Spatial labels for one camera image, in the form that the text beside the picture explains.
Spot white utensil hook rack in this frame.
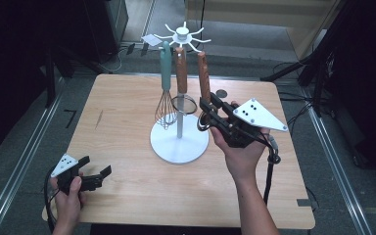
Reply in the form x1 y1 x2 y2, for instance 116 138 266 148
149 21 212 165

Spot left hand-held gripper cable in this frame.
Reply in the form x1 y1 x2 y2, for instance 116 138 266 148
44 165 60 234

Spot dark cabinet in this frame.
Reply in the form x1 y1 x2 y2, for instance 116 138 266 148
81 0 130 65

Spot person's left hand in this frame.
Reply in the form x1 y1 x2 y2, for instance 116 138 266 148
49 172 88 228

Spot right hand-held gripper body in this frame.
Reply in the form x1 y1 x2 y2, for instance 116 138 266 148
207 98 289 149

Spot white floor cable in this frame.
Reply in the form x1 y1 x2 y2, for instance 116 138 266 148
97 48 124 73

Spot silver metal floor rail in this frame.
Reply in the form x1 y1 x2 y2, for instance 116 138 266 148
0 94 63 235
302 87 373 235

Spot black metal stand post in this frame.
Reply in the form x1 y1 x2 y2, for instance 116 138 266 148
44 48 57 110

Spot light wooden panel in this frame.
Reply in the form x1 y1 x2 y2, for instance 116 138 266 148
185 0 345 62

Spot person's right hand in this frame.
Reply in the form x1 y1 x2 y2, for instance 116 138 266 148
210 100 271 184

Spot teal handled wire whisk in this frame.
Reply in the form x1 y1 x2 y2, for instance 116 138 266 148
154 40 178 131

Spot right hand-held gripper cable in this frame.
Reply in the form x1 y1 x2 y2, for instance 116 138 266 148
261 135 282 208

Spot black floor cables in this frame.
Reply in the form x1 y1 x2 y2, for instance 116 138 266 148
277 91 315 138

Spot black tripod stand legs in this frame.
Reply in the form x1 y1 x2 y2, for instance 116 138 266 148
259 55 311 83

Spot wooden handled metal ladle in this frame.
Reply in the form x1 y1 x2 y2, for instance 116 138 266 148
196 50 214 133

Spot white paper sheet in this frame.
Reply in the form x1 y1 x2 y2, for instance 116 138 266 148
140 33 164 47

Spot wooden handled mesh strainer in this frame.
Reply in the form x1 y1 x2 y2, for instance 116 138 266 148
170 46 199 117

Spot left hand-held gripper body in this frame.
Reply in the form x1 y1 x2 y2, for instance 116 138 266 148
50 153 108 194

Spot hand-held gripper cable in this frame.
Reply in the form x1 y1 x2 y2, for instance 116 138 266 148
261 135 282 208
44 165 60 234

